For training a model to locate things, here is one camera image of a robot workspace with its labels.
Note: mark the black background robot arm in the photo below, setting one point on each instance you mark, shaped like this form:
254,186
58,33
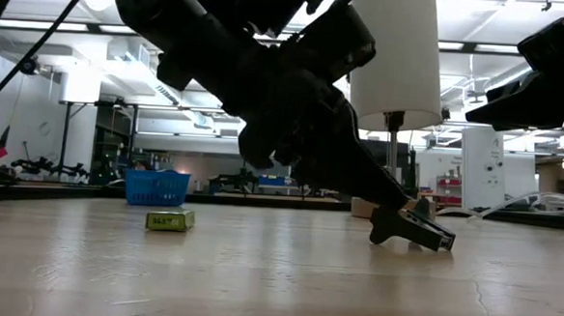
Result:
49,167

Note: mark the black staple remover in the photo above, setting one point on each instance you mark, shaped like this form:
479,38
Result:
404,227

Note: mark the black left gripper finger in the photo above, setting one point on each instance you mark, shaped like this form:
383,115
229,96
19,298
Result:
339,170
366,155

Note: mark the black monitor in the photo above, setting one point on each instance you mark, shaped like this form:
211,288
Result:
405,159

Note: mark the green staples box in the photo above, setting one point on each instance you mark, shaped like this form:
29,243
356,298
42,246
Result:
170,221

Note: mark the black table edge frame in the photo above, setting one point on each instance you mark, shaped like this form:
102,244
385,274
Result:
43,195

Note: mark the white shade wooden base lamp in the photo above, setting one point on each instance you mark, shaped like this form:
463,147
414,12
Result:
403,63

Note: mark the clear plastic sheet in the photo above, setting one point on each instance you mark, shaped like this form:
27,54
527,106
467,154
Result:
550,201

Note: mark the blue plastic basket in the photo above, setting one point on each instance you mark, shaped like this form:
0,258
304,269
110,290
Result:
157,187

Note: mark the white pillar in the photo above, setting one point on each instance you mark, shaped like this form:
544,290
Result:
482,168

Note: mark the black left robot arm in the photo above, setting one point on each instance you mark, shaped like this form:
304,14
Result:
211,38

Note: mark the blue background bin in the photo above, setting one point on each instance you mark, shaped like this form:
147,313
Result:
272,181

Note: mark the red background shelf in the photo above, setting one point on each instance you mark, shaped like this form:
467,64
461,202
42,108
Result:
450,182

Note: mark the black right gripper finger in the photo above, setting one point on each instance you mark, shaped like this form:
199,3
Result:
522,88
531,113

